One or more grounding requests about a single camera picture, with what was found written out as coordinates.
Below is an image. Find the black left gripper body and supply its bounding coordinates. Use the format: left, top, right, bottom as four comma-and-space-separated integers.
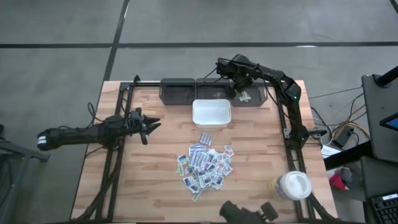
126, 117, 150, 146

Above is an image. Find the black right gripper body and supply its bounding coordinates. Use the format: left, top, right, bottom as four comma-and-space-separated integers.
229, 70, 254, 93

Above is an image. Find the grey translucent bin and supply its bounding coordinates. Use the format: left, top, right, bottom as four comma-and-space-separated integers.
159, 77, 197, 106
230, 79, 269, 108
195, 77, 233, 101

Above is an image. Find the white plastic bin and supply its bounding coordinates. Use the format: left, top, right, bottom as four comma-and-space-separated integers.
192, 98, 232, 129

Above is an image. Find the large blue striped packet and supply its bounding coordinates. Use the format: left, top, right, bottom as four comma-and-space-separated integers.
188, 143, 208, 169

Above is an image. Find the small blue striped packet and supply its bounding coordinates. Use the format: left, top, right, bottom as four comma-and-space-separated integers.
198, 132, 213, 147

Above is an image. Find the white paper sheet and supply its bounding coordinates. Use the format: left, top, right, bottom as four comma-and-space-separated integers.
320, 144, 342, 159

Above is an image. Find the black power adapter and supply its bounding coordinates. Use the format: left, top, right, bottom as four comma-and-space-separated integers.
333, 125, 355, 147

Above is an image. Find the black diagonal bar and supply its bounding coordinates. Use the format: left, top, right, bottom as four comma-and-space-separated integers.
323, 141, 374, 171

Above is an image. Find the red cloth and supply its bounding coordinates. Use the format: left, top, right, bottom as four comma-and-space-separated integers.
328, 172, 349, 192

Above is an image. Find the grey glove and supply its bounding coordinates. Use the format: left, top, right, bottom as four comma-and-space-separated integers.
340, 167, 354, 185

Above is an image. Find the black pole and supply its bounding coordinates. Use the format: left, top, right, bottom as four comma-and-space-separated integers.
374, 65, 398, 88

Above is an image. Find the tablet with blue screen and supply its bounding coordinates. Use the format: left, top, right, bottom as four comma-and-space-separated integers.
379, 112, 398, 132

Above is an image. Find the dark cabinet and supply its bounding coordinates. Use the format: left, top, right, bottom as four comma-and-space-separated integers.
360, 155, 398, 198

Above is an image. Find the black keyboard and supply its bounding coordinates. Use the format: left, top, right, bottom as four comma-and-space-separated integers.
369, 192, 398, 224

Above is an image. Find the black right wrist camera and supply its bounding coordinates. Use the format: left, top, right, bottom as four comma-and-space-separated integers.
216, 57, 234, 75

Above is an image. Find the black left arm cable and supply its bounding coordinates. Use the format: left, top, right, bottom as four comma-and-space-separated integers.
86, 101, 105, 124

